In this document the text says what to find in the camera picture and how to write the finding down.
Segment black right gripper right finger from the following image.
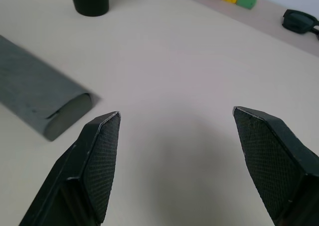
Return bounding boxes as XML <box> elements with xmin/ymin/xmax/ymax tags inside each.
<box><xmin>232</xmin><ymin>106</ymin><xmax>319</xmax><ymax>226</ymax></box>

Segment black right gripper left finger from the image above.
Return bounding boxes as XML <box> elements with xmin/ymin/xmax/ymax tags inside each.
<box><xmin>18</xmin><ymin>111</ymin><xmax>122</xmax><ymax>226</ymax></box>

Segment grey fabric glasses case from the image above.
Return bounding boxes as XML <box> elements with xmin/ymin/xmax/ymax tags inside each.
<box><xmin>0</xmin><ymin>35</ymin><xmax>102</xmax><ymax>142</ymax></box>

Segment black sunglasses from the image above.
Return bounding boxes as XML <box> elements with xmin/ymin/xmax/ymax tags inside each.
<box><xmin>282</xmin><ymin>8</ymin><xmax>319</xmax><ymax>41</ymax></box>

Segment black pen holder cup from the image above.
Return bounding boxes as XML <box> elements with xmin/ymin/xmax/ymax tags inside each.
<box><xmin>69</xmin><ymin>0</ymin><xmax>110</xmax><ymax>17</ymax></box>

